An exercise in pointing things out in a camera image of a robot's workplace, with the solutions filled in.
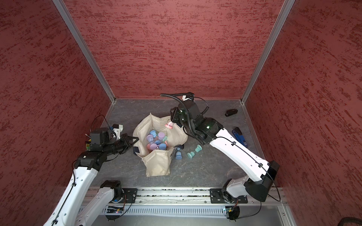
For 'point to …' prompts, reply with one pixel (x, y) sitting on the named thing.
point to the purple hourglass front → (161, 135)
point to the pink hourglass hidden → (169, 125)
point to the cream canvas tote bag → (158, 163)
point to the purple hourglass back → (152, 145)
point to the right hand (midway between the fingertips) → (172, 114)
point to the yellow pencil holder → (87, 145)
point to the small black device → (230, 112)
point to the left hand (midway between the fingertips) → (138, 142)
